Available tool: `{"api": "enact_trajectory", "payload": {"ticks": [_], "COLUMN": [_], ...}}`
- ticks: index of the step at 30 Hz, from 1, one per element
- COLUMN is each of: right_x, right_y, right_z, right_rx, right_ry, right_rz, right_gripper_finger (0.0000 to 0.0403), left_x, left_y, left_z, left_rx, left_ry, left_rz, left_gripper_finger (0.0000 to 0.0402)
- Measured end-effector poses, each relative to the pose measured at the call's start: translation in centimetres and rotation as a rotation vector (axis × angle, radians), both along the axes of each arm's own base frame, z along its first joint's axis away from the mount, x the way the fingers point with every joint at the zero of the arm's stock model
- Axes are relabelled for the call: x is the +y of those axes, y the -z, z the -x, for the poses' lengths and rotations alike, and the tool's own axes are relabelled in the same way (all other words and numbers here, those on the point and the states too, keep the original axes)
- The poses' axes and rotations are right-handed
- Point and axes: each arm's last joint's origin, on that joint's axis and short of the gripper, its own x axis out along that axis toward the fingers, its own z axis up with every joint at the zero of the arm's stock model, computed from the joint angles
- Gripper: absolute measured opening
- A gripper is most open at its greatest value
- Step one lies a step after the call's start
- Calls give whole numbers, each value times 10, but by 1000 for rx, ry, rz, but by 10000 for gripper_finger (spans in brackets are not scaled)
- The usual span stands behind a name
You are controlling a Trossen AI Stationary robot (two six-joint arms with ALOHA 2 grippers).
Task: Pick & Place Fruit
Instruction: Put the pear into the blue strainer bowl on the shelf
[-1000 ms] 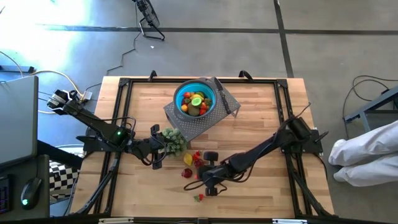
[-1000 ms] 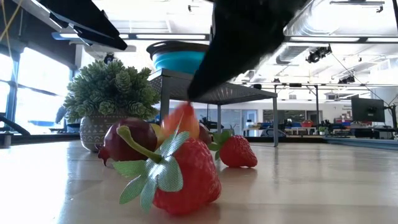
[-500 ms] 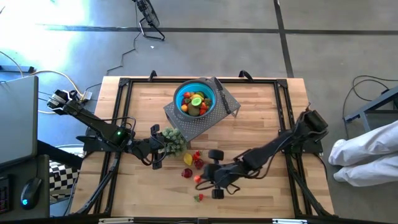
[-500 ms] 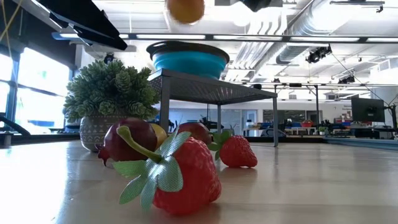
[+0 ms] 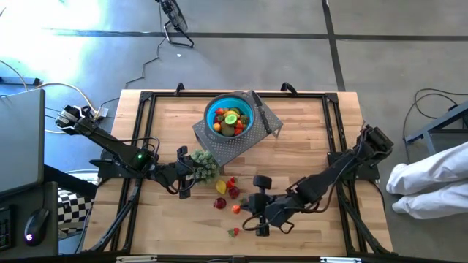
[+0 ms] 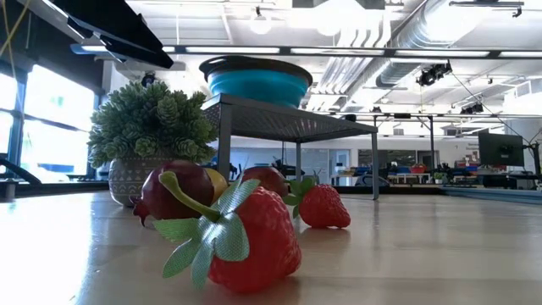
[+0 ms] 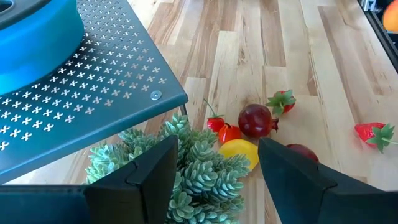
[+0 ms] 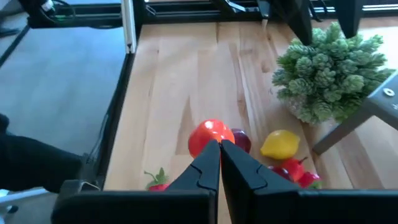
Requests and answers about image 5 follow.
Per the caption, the black side desk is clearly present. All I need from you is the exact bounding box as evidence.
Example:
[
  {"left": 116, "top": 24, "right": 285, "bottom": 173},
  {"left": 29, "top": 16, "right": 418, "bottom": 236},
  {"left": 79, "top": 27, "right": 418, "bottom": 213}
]
[{"left": 0, "top": 180, "right": 59, "bottom": 261}]

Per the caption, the black cable conduit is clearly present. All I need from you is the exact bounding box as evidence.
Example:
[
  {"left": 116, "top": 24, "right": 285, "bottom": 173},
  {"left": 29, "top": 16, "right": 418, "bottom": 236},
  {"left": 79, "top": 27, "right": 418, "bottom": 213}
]
[
  {"left": 87, "top": 178, "right": 143, "bottom": 253},
  {"left": 336, "top": 178, "right": 394, "bottom": 256}
]

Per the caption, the black floor fan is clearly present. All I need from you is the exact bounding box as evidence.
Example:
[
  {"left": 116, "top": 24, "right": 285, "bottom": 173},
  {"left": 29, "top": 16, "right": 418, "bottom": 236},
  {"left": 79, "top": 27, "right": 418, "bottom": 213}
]
[{"left": 156, "top": 0, "right": 195, "bottom": 49}]

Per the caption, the grey perforated metal shelf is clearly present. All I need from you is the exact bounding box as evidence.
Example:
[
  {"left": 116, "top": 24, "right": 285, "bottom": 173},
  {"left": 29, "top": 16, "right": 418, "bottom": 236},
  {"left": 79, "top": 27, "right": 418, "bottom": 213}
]
[{"left": 192, "top": 90, "right": 284, "bottom": 168}]

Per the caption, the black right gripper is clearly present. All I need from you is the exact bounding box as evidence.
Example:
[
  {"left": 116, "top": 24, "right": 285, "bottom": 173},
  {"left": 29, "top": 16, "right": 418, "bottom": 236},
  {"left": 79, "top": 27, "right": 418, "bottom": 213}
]
[{"left": 240, "top": 175, "right": 293, "bottom": 237}]

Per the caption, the blue collapsible colander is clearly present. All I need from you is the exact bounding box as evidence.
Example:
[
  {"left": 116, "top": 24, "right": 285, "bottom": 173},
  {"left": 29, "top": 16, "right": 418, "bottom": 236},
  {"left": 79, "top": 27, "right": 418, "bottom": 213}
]
[{"left": 203, "top": 91, "right": 256, "bottom": 140}]

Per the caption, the black handled slotted knife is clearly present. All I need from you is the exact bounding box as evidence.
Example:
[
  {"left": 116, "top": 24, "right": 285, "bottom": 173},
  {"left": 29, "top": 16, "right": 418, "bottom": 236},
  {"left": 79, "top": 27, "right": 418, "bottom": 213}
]
[{"left": 251, "top": 91, "right": 273, "bottom": 134}]

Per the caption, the black aluminium table frame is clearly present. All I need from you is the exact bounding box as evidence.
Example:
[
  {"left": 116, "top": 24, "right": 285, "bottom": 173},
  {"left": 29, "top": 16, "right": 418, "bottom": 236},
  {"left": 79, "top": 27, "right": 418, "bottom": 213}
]
[{"left": 109, "top": 82, "right": 392, "bottom": 256}]

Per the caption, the grey metal stand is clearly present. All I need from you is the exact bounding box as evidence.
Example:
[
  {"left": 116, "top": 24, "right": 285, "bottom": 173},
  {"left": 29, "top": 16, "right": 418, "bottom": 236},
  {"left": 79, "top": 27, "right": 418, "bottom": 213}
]
[{"left": 404, "top": 101, "right": 468, "bottom": 156}]

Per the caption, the artificial green succulent plant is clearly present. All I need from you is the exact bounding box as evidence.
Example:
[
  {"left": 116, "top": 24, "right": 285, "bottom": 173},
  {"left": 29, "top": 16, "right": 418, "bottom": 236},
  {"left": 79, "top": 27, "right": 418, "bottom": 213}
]
[{"left": 188, "top": 148, "right": 221, "bottom": 185}]

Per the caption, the black keyboard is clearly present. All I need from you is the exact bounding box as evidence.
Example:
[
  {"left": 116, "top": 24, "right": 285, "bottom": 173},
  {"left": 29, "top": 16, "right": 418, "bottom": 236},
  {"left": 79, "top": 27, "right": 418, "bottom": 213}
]
[{"left": 0, "top": 206, "right": 16, "bottom": 253}]

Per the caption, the grey laptop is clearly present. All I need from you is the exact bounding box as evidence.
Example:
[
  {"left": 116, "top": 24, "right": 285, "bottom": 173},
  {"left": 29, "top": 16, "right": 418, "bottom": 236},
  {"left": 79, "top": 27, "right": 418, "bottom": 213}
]
[{"left": 0, "top": 88, "right": 47, "bottom": 200}]

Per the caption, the yellow power cable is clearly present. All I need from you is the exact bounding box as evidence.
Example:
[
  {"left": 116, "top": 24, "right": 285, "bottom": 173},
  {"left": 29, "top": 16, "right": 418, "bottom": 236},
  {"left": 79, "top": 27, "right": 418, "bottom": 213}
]
[{"left": 0, "top": 59, "right": 99, "bottom": 134}]

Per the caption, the black white checkerboard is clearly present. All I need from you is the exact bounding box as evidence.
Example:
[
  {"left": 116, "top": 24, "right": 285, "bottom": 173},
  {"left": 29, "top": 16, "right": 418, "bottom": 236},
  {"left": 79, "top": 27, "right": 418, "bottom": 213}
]
[{"left": 57, "top": 188, "right": 97, "bottom": 235}]

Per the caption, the black computer mouse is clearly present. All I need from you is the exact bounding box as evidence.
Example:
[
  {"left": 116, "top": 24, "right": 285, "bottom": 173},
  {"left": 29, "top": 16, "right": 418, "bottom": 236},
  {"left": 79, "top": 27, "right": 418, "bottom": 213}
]
[{"left": 23, "top": 207, "right": 51, "bottom": 247}]

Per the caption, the person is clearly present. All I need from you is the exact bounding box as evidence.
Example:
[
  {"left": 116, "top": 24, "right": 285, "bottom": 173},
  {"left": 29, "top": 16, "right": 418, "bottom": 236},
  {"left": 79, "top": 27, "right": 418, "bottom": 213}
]
[{"left": 386, "top": 142, "right": 468, "bottom": 220}]

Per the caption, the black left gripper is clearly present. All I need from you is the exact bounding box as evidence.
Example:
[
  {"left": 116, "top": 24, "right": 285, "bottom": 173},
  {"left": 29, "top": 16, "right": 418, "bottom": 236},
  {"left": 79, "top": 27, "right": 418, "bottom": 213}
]
[{"left": 156, "top": 145, "right": 193, "bottom": 200}]

